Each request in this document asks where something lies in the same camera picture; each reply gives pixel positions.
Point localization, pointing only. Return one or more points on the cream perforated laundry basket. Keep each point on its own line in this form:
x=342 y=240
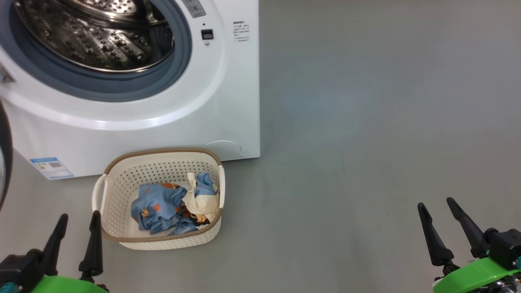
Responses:
x=163 y=165

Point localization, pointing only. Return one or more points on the printed text label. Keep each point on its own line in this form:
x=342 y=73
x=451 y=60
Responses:
x=241 y=31

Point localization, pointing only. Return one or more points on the black round washer door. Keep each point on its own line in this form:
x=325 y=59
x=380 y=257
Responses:
x=5 y=142

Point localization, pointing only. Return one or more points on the blue cartoon print garment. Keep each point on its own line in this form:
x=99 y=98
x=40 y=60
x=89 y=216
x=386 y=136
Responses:
x=156 y=207

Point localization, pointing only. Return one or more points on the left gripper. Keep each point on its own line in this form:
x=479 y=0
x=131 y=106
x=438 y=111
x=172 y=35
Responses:
x=24 y=272

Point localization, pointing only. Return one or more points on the blue energy label sticker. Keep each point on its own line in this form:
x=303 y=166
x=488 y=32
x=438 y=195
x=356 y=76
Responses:
x=51 y=167

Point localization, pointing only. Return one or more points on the grey warning sticker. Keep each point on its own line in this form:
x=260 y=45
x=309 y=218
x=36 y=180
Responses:
x=194 y=8

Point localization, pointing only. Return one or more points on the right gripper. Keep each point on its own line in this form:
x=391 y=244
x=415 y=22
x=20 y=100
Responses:
x=476 y=276

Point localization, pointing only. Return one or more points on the round filter cover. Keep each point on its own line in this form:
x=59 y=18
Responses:
x=222 y=148

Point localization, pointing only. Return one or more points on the black door latch socket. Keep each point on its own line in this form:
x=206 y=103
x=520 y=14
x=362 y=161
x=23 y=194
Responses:
x=207 y=34

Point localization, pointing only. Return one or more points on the white front-load washing machine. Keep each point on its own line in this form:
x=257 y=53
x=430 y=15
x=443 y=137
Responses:
x=228 y=101

